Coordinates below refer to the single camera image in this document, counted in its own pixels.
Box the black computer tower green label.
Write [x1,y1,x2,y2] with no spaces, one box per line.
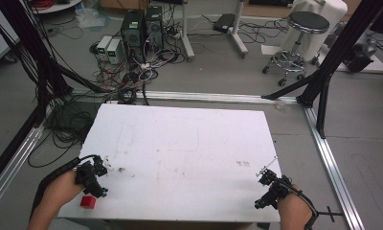
[120,9,146,64]

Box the flat black box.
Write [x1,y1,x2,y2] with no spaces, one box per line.
[212,12,237,34]

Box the tangle of floor cables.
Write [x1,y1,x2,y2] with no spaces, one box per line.
[88,32,188,106]

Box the long aluminium floor rail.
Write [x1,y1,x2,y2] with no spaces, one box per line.
[69,88,308,105]

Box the black diagonal frame brace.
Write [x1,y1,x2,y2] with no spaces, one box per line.
[260,70,318,101]

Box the person's right hand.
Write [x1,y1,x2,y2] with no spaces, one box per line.
[277,183,314,222]

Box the black round chrome stool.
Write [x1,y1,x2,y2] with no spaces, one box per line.
[261,11,331,87]

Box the red cube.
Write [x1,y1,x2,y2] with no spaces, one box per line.
[79,195,98,210]

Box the black machine on white board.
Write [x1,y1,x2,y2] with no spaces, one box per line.
[317,30,383,75]

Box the white round table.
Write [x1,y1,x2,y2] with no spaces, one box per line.
[30,0,84,14]

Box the black upright frame brace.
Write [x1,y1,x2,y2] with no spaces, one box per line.
[316,74,333,139]

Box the clear plastic sheet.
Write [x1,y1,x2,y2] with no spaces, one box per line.
[74,7,111,31]

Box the person's left hand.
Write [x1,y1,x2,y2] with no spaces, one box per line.
[40,170,86,213]

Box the white table leg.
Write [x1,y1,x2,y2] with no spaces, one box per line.
[179,0,196,62]
[228,0,250,59]

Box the black floor bar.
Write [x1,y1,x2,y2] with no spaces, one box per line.
[0,104,44,190]

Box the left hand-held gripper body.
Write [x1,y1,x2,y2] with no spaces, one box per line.
[74,160,98,194]

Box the black sleeved left gripper cable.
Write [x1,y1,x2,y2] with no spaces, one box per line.
[29,153,101,222]

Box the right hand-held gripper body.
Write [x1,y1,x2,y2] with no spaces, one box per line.
[268,175,297,207]

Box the white power supply unit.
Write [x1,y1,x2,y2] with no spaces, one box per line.
[105,37,124,65]
[96,34,113,61]

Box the black frame post with cables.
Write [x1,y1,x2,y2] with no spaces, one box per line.
[0,0,112,129]

